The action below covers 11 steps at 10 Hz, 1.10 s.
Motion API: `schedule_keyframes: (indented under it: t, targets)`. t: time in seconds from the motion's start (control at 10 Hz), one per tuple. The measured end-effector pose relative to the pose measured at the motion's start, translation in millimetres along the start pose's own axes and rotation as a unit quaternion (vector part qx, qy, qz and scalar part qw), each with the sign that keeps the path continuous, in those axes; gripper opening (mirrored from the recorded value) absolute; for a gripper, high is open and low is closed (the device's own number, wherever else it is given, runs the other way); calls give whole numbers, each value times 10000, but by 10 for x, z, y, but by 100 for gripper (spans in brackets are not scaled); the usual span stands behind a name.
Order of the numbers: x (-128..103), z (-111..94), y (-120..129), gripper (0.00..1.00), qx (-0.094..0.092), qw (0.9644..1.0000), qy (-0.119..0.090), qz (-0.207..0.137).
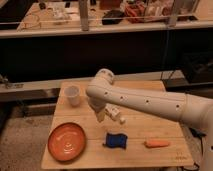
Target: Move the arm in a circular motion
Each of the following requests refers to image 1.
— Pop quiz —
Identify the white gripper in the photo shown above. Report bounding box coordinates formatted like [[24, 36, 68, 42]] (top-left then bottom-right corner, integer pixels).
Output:
[[105, 104, 126, 125]]

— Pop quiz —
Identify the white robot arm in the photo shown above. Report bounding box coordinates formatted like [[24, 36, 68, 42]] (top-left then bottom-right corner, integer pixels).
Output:
[[86, 69, 213, 171]]

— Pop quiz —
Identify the blue cloth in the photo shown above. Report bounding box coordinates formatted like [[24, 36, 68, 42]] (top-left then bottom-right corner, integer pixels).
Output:
[[103, 133, 128, 149]]

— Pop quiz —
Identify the wooden table board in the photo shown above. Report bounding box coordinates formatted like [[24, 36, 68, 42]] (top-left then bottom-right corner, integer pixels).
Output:
[[41, 81, 193, 169]]

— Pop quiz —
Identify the orange carrot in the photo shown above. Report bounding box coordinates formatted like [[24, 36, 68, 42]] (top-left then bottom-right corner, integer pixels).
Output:
[[144, 140, 170, 148]]

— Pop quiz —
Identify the white plastic cup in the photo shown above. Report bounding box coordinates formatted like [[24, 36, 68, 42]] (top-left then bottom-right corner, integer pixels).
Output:
[[64, 86, 80, 107]]

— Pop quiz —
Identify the orange plate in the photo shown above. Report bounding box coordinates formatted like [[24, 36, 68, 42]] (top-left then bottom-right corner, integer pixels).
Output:
[[47, 122, 86, 162]]

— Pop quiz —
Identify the black bag on shelf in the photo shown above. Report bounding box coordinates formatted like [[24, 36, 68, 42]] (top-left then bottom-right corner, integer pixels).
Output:
[[102, 10, 124, 25]]

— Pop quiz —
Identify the red object on shelf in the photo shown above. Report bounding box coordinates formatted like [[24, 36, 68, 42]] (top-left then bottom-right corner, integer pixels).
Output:
[[125, 2, 146, 23]]

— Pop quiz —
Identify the grey metal post right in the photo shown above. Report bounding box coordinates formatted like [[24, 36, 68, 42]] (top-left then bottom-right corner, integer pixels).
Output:
[[167, 0, 182, 27]]

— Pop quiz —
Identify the grey metal post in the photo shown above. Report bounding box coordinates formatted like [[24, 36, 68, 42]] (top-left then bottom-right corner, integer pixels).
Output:
[[167, 0, 182, 27], [78, 0, 89, 31]]

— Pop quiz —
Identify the grey metal post left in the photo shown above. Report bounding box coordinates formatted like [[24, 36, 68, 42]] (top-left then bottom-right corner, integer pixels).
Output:
[[78, 0, 89, 31]]

